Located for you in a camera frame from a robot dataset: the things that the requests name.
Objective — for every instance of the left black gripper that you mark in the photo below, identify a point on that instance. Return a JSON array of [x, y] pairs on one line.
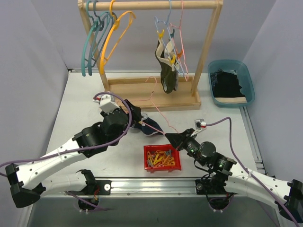
[[132, 111]]

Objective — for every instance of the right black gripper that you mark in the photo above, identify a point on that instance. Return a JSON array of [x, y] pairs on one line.
[[183, 138]]

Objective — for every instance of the pink wire hanger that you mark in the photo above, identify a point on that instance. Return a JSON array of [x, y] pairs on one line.
[[182, 47], [163, 116]]

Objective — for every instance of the navy blue underwear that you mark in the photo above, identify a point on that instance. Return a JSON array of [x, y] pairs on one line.
[[146, 130]]

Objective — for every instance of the grey underwear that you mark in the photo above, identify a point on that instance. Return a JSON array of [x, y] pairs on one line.
[[170, 76]]

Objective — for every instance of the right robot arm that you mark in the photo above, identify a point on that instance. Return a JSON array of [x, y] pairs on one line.
[[225, 175]]

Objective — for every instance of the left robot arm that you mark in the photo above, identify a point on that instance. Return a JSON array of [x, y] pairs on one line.
[[32, 179]]

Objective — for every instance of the wooden hanger rack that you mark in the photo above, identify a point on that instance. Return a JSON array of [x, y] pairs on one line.
[[186, 97]]

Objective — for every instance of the dark olive underwear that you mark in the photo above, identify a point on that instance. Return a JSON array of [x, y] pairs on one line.
[[159, 54]]

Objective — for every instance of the black underwear in basin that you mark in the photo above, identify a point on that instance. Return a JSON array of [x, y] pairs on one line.
[[226, 88]]

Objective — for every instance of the orange plastic hanger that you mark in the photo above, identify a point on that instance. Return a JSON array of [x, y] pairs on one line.
[[109, 47]]

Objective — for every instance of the blue-grey plastic hanger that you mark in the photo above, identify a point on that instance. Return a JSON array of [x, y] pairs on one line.
[[101, 25]]

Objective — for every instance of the teal plastic hanger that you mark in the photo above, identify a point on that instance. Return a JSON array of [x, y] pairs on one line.
[[85, 47]]

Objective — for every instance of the red plastic bin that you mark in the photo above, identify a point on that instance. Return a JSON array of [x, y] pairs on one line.
[[164, 147]]

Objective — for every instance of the pile of coloured clips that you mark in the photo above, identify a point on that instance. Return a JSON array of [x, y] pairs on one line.
[[160, 158]]

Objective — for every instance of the teal plastic basin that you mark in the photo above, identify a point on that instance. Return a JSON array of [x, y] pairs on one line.
[[242, 72]]

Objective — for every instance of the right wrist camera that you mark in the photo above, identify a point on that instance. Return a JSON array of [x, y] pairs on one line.
[[200, 126]]

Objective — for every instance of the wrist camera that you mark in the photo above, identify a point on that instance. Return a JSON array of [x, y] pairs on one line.
[[200, 126], [106, 103]]

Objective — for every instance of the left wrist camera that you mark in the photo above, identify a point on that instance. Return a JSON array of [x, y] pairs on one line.
[[106, 103]]

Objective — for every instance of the aluminium rail base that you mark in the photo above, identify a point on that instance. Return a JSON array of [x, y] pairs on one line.
[[151, 186]]

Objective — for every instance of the light blue wire hanger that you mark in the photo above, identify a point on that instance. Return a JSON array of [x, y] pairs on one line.
[[169, 33]]

